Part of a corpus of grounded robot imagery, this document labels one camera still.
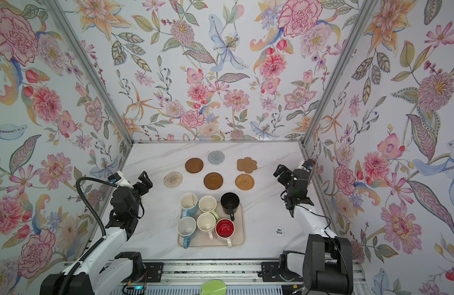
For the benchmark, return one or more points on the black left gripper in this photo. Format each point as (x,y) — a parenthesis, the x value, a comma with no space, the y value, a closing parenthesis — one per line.
(148,184)

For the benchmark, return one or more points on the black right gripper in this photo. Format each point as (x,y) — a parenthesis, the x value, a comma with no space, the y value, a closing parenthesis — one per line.
(288,174)

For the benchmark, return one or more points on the multicolour stitched round coaster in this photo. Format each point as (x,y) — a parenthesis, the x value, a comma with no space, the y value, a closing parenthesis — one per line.
(173,179)

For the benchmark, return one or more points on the flower-shaped cork coaster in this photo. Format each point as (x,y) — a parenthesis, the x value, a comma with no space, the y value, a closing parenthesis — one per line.
(247,165)

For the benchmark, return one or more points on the round woven rattan coaster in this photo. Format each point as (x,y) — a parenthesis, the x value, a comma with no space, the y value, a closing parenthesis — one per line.
(245,182)

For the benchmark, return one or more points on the round wooden coaster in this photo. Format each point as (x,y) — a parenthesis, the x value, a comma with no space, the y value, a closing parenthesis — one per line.
(194,165)

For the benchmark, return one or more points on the grey-blue woven round coaster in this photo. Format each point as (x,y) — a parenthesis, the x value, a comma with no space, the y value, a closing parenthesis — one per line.
(216,157)

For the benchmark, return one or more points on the ridged brown wooden coaster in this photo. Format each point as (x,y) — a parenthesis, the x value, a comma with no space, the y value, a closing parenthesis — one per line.
(213,181)

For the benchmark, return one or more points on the red and white mug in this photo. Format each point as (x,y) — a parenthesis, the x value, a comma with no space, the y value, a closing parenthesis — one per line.
(225,230)

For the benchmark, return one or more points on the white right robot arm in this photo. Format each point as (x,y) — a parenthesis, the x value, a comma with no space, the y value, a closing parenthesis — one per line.
(326,265)

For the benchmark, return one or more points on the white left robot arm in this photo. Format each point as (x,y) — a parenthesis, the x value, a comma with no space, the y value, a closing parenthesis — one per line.
(101,268)

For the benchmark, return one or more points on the blue mug back left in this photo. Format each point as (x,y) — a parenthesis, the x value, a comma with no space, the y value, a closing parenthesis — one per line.
(189,204)

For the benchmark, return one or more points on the blue mug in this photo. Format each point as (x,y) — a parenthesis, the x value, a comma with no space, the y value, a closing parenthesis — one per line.
(189,204)
(186,229)

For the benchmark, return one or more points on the black mug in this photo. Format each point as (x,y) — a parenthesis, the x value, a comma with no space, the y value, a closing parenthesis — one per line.
(230,203)

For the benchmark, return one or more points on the round white sticker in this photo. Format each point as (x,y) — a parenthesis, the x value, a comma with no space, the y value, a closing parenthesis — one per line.
(279,231)

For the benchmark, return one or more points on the blue mug front left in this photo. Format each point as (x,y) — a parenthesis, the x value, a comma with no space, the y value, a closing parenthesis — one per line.
(186,229)

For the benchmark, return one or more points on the green round object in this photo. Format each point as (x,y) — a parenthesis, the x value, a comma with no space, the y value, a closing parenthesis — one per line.
(213,287)

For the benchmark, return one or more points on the cream mug green handle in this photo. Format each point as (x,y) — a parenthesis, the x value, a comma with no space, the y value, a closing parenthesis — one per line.
(208,204)

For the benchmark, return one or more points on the cream mug pink handle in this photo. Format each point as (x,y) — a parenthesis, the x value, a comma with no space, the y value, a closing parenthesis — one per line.
(206,223)

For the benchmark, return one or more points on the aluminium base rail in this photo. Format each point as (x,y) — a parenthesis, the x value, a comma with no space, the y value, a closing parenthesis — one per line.
(241,276)

